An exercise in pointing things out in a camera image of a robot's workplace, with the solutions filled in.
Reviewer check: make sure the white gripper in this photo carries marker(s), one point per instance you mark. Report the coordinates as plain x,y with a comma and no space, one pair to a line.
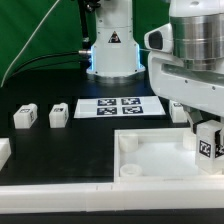
169,79

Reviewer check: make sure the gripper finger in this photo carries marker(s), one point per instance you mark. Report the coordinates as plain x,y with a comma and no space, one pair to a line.
220,136

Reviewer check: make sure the white square table top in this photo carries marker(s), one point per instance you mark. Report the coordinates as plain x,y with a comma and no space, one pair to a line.
142,155

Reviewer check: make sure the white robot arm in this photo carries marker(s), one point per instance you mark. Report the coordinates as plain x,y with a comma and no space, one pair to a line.
186,55

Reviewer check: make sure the sheet with four markers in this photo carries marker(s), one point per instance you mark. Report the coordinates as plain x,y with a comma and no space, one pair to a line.
119,107

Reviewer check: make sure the green backdrop curtain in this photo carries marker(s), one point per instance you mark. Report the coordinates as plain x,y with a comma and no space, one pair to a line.
61,29

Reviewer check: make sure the white left fence block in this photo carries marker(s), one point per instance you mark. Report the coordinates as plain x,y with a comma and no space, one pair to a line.
5,151

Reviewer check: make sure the white front fence bar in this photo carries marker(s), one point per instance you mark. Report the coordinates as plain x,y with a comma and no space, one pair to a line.
91,197

